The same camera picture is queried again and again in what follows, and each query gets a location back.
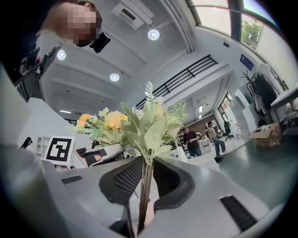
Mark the skylight window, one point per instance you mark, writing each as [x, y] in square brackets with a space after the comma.
[223, 16]

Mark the person's torso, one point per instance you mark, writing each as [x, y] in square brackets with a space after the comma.
[25, 46]

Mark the black office chair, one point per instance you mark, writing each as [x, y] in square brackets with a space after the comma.
[227, 131]

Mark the round ceiling light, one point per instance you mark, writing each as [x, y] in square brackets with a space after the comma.
[61, 54]
[114, 77]
[153, 34]

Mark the white ceiling air conditioner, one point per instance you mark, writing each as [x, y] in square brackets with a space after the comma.
[132, 12]

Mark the yellow flowers bunch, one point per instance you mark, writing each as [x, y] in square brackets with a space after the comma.
[114, 122]

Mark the black coat rack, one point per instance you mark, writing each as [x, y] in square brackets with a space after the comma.
[263, 93]

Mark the green white flowers bunch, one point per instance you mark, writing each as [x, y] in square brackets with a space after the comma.
[149, 130]

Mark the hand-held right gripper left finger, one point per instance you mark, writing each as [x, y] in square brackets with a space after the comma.
[93, 197]

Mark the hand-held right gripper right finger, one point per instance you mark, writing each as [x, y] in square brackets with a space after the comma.
[200, 197]

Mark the black head camera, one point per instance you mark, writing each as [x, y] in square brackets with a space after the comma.
[100, 42]

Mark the white locker cabinet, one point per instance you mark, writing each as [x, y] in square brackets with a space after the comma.
[244, 114]

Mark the blue wall sign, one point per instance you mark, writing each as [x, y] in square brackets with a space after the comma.
[246, 61]

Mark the cardboard box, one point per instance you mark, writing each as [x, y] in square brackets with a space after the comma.
[267, 136]

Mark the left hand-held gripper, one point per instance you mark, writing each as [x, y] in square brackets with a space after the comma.
[59, 151]

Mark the person's head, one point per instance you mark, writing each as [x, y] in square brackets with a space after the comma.
[74, 21]

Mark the long ceiling strip light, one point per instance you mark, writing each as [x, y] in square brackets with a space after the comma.
[65, 111]

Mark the black balcony railing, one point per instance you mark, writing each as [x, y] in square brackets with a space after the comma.
[179, 76]

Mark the white arched shelf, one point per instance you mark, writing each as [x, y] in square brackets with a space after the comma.
[43, 144]

